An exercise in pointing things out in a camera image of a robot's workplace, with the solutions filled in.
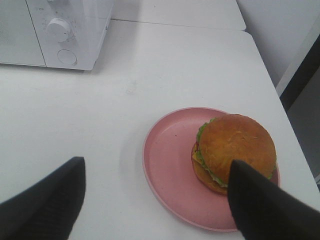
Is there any white microwave oven body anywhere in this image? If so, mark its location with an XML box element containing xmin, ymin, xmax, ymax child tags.
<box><xmin>0</xmin><ymin>0</ymin><xmax>114</xmax><ymax>71</ymax></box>

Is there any round white door button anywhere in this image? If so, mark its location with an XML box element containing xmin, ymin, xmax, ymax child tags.
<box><xmin>57</xmin><ymin>49</ymin><xmax>77</xmax><ymax>65</ymax></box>

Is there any pink round plate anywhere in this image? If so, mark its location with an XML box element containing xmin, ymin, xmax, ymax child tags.
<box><xmin>143</xmin><ymin>107</ymin><xmax>280</xmax><ymax>232</ymax></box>

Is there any white timer knob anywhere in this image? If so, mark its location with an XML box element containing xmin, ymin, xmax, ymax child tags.
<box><xmin>46</xmin><ymin>18</ymin><xmax>72</xmax><ymax>43</ymax></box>

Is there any burger with lettuce and cheese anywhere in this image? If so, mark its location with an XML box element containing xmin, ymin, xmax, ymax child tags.
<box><xmin>191</xmin><ymin>114</ymin><xmax>277</xmax><ymax>195</ymax></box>

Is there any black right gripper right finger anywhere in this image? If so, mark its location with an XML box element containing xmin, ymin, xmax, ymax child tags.
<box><xmin>227</xmin><ymin>160</ymin><xmax>320</xmax><ymax>240</ymax></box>

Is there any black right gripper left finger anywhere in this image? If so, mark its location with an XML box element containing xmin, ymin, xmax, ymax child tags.
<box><xmin>0</xmin><ymin>156</ymin><xmax>86</xmax><ymax>240</ymax></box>

